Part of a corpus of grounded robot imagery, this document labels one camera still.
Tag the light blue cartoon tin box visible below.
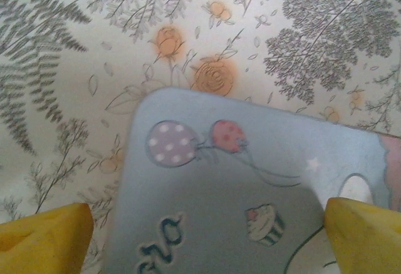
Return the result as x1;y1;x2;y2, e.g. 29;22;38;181
113;87;401;274

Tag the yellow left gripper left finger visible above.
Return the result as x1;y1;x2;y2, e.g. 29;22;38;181
0;203;95;274

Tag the floral printed tablecloth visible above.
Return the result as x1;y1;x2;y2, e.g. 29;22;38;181
0;0;401;274

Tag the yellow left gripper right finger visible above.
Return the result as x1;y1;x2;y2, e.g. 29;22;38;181
323;196;401;274

